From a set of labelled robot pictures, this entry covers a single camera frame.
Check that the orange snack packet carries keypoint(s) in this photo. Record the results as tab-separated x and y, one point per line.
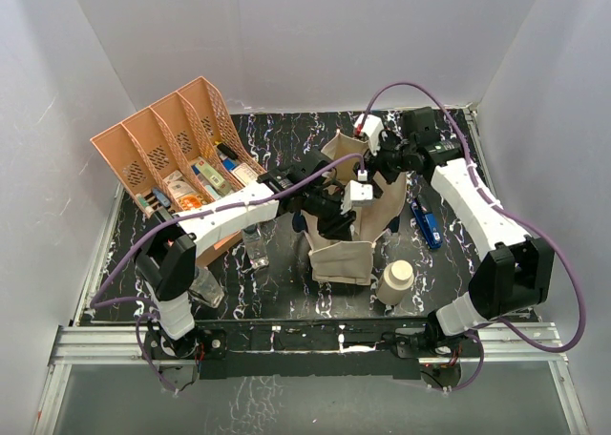
191	201

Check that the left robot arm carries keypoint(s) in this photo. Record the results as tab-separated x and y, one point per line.
166	256

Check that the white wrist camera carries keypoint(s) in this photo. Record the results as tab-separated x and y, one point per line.
369	128
357	193

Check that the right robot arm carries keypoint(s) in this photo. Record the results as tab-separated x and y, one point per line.
515	268

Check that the clear square bottle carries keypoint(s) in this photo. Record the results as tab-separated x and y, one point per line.
255	247
205	288

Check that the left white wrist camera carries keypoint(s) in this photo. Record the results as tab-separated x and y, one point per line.
357	193

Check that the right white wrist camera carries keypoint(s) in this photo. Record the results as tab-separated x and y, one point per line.
369	128

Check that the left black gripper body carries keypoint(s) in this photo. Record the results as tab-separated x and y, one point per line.
327	211

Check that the beige canvas tote bag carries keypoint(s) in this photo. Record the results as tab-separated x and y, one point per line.
348	261

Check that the white label box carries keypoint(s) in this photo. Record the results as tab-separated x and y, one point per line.
244	174

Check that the pink plastic desk organizer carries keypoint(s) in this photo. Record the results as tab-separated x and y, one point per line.
158	146

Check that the beige small carton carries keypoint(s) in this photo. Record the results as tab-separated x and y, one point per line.
212	176

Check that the tilted clear square bottle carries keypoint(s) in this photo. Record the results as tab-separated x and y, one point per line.
205	288

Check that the cream cylindrical bottle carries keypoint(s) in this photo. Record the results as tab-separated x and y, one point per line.
397	279

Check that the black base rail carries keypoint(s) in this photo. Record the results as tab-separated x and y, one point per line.
396	347

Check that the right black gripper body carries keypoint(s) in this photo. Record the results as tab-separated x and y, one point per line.
391	158

